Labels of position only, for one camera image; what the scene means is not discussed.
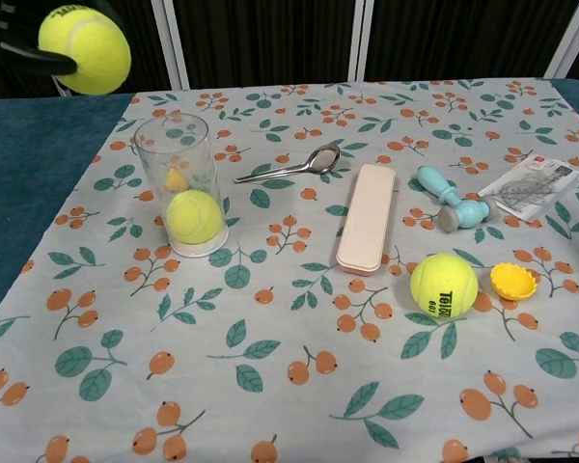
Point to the left black five-finger robot hand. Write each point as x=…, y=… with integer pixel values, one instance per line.
x=34, y=58

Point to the yellow-green tennis ball small print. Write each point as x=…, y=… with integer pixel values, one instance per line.
x=89, y=48

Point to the clear plastic ball tube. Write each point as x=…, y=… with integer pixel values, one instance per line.
x=178, y=144

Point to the plain yellow-green tennis ball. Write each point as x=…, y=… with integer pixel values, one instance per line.
x=194, y=217

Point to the yellow-green tennis ball Teloon print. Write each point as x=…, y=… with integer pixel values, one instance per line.
x=444, y=287

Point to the teal table cover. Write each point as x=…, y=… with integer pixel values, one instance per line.
x=29, y=144

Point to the metal spoon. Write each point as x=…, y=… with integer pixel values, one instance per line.
x=324, y=158

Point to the pink rectangular cutlery case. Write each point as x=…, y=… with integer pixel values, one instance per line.
x=367, y=219

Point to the floral leaf and berry cloth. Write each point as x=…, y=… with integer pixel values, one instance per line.
x=289, y=362

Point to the light blue toy hammer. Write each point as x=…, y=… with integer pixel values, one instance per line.
x=463, y=209

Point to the clear packet with printed card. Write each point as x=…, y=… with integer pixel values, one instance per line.
x=531, y=188

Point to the yellow jagged eggshell cup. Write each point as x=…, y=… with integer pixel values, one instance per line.
x=513, y=282

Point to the white partition frame post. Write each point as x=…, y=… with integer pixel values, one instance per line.
x=62, y=87
x=571, y=38
x=176, y=43
x=361, y=38

